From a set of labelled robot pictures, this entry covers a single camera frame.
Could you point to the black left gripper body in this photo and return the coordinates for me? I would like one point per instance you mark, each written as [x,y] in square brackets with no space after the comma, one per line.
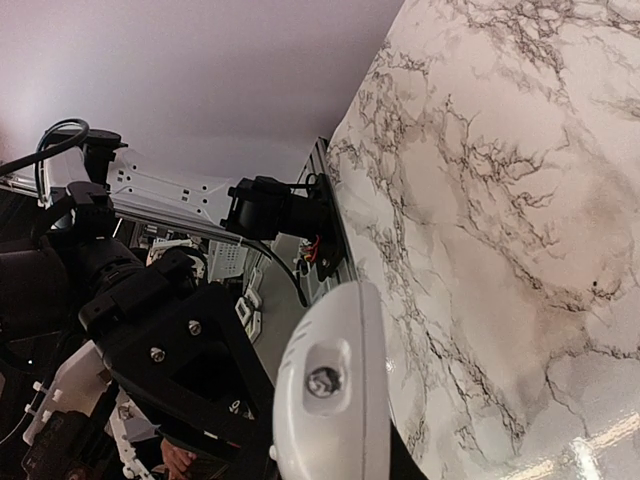
[68,261]

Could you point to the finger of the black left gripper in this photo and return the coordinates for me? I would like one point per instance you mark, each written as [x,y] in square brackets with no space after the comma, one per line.
[188,364]

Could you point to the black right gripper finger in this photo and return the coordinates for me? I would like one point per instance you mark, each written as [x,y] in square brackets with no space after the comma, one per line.
[402,465]

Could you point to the white remote control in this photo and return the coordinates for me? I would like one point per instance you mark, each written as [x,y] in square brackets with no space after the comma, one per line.
[331,416]

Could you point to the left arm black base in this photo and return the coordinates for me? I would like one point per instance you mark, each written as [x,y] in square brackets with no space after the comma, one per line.
[319,221]

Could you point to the front aluminium frame rail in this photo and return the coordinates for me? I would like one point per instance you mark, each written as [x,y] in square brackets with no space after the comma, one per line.
[317,163]

